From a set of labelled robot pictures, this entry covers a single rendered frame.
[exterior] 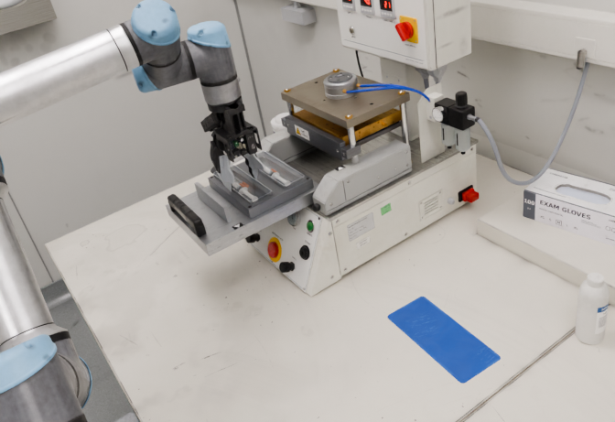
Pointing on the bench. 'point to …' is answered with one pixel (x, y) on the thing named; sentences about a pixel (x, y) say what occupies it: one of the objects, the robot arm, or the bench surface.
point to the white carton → (573, 204)
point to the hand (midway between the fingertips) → (241, 179)
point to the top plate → (347, 97)
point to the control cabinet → (407, 27)
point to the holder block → (264, 199)
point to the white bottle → (592, 309)
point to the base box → (392, 218)
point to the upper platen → (363, 132)
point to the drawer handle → (187, 214)
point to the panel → (288, 250)
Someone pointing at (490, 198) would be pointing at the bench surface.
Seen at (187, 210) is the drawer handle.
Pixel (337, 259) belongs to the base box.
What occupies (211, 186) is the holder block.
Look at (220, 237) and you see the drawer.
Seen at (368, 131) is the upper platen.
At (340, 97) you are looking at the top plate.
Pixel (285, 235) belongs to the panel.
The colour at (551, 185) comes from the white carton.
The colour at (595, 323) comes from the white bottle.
